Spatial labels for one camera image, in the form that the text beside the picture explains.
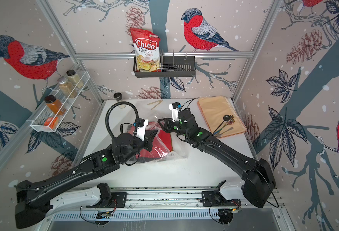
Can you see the clear plastic vacuum bag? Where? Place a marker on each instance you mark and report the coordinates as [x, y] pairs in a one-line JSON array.
[[175, 154]]

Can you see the black spoon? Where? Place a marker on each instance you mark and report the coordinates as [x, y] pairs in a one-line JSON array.
[[226, 118]]

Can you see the Chuba cassava chips bag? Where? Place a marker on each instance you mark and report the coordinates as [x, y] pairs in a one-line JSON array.
[[147, 52]]

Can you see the small orange box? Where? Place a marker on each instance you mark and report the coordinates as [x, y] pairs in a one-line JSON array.
[[51, 122]]

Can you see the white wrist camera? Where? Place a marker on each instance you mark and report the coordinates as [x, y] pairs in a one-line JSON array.
[[175, 108], [141, 127]]

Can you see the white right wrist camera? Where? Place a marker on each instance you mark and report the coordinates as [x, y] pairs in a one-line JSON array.
[[175, 108]]

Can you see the beige folded cloth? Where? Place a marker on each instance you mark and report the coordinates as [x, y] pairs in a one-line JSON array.
[[220, 115]]

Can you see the beige spice jar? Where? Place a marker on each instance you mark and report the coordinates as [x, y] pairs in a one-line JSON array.
[[67, 88]]

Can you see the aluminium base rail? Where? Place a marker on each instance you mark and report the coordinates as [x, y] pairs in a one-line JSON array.
[[139, 204]]

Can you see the red trousers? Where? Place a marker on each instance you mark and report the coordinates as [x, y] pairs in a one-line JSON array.
[[162, 146]]

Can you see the silver spoon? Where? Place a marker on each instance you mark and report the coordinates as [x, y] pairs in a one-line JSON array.
[[225, 131]]

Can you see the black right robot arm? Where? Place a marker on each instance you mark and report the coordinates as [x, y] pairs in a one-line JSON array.
[[259, 181]]

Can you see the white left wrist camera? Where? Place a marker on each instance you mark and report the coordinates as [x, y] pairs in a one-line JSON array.
[[141, 127]]

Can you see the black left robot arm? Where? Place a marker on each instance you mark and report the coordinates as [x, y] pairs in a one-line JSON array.
[[34, 198]]

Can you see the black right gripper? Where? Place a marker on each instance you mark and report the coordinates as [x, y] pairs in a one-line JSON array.
[[170, 121]]

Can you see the black lid seasoning shaker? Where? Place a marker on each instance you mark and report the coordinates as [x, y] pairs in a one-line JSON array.
[[118, 97]]

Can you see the pale spice jar black lid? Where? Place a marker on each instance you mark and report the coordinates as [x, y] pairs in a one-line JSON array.
[[74, 78]]

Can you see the orange spice jar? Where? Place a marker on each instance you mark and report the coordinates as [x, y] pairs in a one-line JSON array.
[[55, 105]]

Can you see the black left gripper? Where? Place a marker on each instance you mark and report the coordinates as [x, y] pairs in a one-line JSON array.
[[149, 135]]

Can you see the iridescent rainbow spoon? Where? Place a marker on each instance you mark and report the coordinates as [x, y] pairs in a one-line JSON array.
[[227, 120]]

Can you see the black wire wall basket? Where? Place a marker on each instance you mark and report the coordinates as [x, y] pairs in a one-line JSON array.
[[169, 67]]

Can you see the copper spoon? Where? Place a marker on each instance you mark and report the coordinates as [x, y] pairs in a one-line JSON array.
[[228, 123]]

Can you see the clear acrylic wall shelf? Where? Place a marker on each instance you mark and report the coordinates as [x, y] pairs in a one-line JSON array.
[[60, 101]]

